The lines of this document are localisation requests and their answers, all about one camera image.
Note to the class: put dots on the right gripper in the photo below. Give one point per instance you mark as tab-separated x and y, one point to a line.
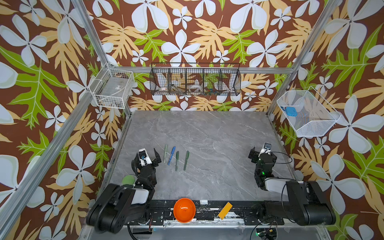
263	157

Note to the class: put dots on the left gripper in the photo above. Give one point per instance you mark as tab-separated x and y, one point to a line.
154	163

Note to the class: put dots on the blue pen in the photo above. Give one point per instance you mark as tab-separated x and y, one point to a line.
170	159

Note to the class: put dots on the light green pen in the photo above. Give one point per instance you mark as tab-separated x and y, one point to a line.
165	154

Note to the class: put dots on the dark green pen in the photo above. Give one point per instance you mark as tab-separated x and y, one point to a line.
176	166
185	164

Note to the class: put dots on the dark green pen cap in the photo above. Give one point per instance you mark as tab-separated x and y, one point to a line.
187	155

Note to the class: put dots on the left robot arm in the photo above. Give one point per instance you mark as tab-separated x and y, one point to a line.
119	205

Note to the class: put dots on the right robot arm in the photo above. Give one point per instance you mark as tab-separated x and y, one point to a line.
303	203

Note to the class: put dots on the orange bowl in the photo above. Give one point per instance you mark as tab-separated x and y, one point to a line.
184	210

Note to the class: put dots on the blue object in basket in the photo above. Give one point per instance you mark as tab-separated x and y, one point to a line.
291	112

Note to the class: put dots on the yellow block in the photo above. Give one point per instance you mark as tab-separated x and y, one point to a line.
226	209

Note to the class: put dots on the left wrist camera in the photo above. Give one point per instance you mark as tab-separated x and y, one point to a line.
144	158

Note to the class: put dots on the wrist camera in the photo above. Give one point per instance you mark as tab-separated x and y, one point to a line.
144	158
266	149

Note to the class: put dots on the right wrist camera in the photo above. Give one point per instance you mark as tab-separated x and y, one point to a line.
266	149

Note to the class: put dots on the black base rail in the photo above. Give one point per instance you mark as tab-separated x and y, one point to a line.
242	213

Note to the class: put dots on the white wire basket right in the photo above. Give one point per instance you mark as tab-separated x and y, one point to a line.
316	116

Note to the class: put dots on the white wire basket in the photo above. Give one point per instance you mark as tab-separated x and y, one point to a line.
112	87
316	116

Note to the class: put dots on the black wire basket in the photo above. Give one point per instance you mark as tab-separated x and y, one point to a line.
208	79

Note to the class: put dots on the white wire basket left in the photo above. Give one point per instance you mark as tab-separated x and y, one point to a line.
112	87

